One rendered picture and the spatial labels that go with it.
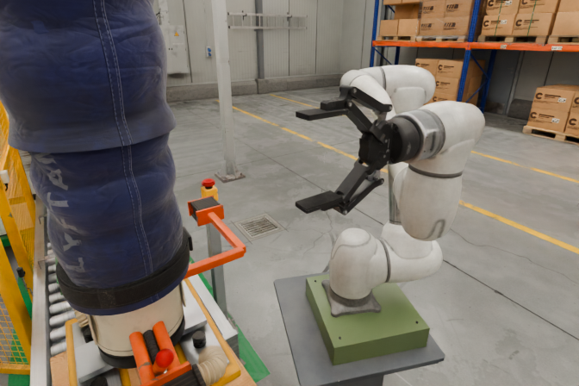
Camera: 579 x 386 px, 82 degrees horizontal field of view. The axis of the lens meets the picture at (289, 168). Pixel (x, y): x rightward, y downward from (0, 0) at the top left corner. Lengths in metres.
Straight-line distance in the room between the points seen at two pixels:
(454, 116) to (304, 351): 0.92
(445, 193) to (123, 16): 0.60
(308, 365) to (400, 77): 0.99
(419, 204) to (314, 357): 0.74
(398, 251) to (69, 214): 0.97
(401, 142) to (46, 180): 0.54
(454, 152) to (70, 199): 0.63
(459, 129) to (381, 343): 0.81
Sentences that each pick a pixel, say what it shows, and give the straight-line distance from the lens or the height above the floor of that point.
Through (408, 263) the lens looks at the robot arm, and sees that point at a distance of 1.25.
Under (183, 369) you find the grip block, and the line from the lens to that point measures 0.63.
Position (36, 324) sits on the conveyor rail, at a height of 0.59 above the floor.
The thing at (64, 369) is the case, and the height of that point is 0.94.
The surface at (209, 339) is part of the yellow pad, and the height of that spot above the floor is 1.13.
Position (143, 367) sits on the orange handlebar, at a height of 1.24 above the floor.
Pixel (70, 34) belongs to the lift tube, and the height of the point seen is 1.74.
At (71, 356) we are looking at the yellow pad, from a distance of 0.92.
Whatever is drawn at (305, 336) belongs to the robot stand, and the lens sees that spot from 1.33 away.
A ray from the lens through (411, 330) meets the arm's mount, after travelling 1.30.
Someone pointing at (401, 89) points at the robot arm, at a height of 1.58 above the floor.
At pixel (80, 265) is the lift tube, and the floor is 1.41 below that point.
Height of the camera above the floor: 1.74
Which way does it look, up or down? 22 degrees down
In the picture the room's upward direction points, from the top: straight up
